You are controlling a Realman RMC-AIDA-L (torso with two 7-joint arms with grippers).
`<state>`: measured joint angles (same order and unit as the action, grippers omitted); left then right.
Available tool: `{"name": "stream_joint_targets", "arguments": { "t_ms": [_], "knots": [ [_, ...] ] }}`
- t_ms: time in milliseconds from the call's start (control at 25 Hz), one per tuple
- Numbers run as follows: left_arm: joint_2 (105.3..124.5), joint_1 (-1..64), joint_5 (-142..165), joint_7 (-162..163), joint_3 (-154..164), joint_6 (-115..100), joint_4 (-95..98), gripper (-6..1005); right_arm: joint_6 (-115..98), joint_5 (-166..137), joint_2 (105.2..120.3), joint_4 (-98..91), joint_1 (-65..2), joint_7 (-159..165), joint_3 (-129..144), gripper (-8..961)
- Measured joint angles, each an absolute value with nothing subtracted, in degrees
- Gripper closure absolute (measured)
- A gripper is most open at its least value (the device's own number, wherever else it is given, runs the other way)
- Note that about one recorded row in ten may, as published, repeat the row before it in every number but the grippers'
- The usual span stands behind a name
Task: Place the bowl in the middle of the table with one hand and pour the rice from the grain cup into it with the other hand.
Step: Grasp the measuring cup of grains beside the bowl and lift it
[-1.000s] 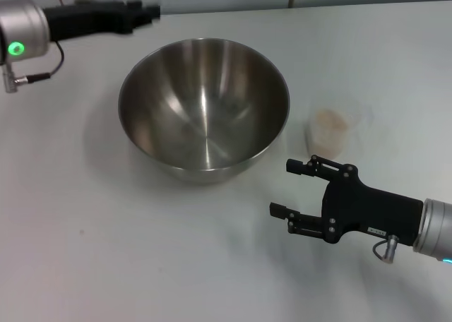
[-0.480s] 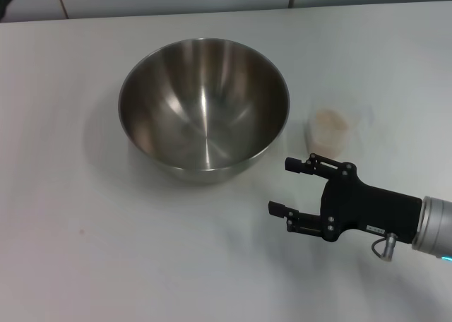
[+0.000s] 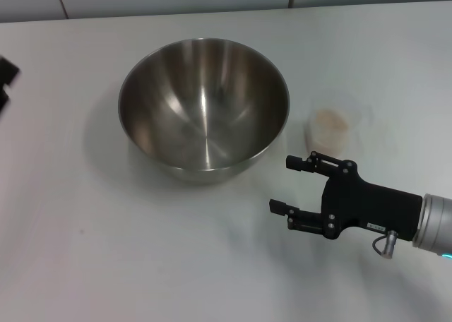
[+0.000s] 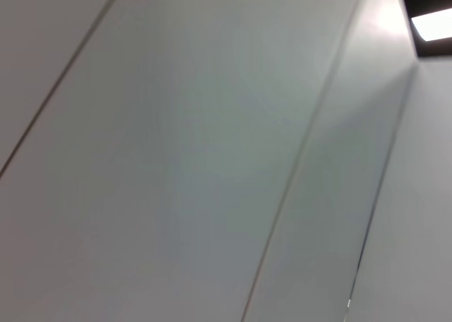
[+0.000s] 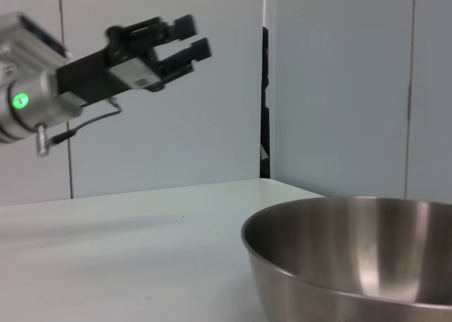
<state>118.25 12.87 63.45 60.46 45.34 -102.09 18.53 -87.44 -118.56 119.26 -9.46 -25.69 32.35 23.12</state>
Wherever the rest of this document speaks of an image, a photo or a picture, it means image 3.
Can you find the clear plastic measuring cup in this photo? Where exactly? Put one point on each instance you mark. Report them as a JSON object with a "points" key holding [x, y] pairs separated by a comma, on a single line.
{"points": [[328, 135]]}

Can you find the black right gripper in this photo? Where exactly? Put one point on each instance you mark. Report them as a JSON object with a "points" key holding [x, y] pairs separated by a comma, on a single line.
{"points": [[370, 207]]}

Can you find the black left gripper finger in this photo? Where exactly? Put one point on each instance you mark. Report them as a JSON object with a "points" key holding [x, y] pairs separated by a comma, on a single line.
{"points": [[7, 71], [3, 99]]}

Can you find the stainless steel mixing bowl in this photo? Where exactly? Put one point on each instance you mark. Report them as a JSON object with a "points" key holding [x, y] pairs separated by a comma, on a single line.
{"points": [[201, 117]]}

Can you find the white uncooked rice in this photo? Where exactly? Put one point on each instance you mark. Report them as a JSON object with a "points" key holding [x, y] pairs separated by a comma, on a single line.
{"points": [[330, 124]]}

